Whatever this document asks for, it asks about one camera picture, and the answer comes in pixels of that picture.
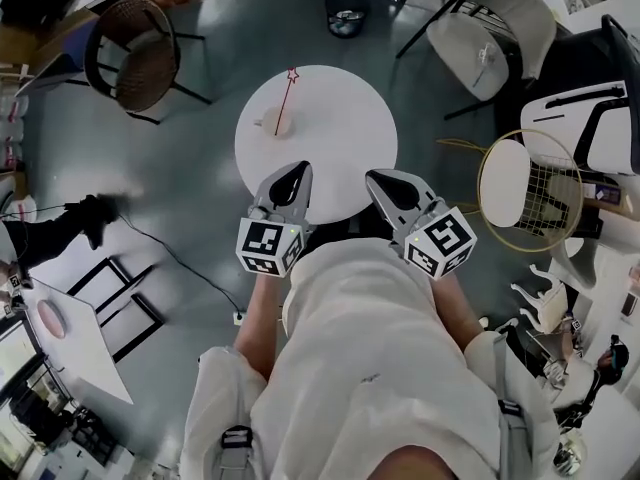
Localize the pink plate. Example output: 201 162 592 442
36 299 69 340

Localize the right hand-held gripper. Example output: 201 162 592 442
366 169 479 282

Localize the white and black chair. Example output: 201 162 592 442
519 14 640 177

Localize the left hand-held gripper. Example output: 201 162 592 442
235 161 315 277

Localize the person's left forearm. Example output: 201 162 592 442
233 267 297 384

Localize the white shell chair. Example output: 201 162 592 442
395 0 559 122

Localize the grey backpack strap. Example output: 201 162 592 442
492 332 534 480
217 423 254 480

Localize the black floor cable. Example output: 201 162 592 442
113 211 245 317

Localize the white horse figurine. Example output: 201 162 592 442
509 262 572 335

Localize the gold wire chair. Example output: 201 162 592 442
477 127 585 254

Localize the black round container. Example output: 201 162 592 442
325 0 372 40

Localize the person's white clothing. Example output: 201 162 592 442
178 237 562 480

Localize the person's right forearm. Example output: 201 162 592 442
429 272 486 355

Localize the white table with black frame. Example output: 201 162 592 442
22 256 166 407

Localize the white cup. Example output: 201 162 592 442
252 105 296 140

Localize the red star stick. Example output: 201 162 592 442
273 67 301 137

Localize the brown wicker chair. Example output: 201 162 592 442
83 0 214 127

